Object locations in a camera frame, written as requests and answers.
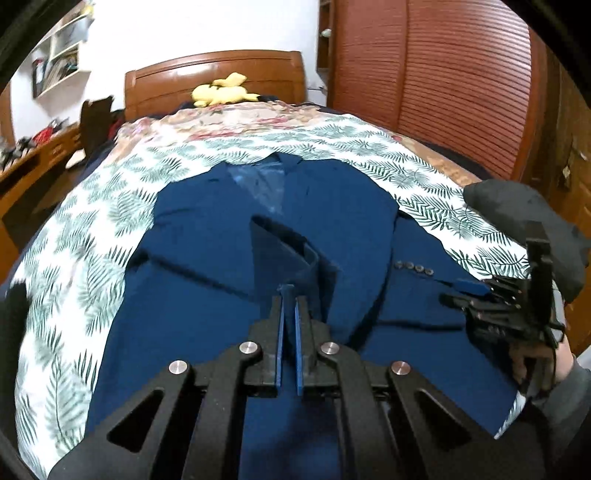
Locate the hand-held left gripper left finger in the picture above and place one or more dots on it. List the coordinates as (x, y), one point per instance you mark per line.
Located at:
(278, 350)

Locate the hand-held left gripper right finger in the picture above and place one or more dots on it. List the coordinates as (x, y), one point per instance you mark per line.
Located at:
(300, 355)

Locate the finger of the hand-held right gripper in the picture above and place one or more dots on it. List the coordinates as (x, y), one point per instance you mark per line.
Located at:
(471, 287)
(457, 302)

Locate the blue suit jacket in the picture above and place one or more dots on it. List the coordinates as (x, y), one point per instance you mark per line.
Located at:
(207, 277)

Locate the person's right forearm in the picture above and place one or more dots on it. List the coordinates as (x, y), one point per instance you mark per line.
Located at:
(570, 406)

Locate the person's right hand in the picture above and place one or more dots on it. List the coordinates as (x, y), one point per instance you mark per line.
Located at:
(564, 364)

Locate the dark grey folded cloth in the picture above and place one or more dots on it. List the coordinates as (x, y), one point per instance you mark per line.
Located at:
(508, 207)

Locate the wooden door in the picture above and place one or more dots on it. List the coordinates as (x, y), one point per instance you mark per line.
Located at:
(577, 198)

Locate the wooden louvered wardrobe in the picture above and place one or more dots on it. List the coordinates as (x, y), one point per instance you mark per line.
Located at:
(438, 69)

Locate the leaf print bedsheet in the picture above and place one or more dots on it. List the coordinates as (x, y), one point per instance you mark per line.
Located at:
(92, 230)

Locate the floral blanket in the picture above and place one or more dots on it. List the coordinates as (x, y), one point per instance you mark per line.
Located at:
(221, 120)

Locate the yellow plush toy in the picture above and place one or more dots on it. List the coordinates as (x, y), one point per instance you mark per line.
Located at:
(221, 94)

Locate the wooden bed headboard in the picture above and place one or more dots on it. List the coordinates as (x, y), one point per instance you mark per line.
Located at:
(175, 83)

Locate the dark wooden chair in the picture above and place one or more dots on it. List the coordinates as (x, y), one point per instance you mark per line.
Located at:
(94, 120)

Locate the wooden desk with cabinets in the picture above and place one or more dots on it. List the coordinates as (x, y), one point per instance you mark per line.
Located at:
(27, 170)

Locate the red basket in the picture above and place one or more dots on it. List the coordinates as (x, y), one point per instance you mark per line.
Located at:
(44, 134)

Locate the black toy figure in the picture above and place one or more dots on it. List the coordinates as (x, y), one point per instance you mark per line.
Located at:
(18, 150)

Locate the white wall shelf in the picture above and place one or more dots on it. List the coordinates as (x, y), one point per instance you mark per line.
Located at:
(64, 46)

